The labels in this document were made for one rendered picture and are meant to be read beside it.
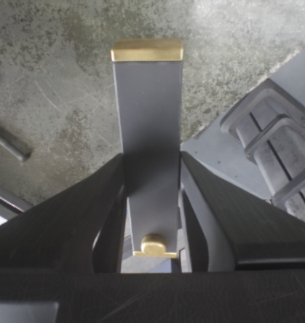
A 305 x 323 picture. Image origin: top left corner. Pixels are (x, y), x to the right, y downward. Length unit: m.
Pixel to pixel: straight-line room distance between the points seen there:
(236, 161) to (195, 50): 0.86
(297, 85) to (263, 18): 0.77
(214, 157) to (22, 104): 0.85
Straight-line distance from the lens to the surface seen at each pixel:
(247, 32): 0.22
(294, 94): 0.99
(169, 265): 1.83
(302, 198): 0.67
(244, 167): 1.08
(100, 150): 0.25
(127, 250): 0.16
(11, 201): 0.30
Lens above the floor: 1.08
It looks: 54 degrees down
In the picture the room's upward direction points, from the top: 180 degrees counter-clockwise
